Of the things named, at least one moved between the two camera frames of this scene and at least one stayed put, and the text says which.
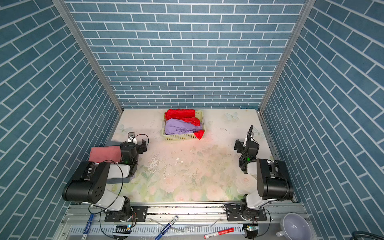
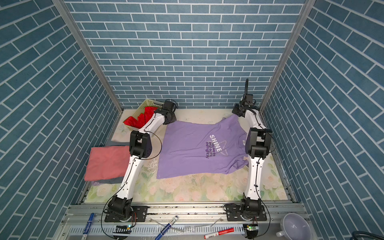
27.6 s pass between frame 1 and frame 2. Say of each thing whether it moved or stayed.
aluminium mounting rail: stayed
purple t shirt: moved
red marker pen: stayed
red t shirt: moved
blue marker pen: stayed
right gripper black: moved
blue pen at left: stayed
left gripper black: moved
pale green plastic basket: moved
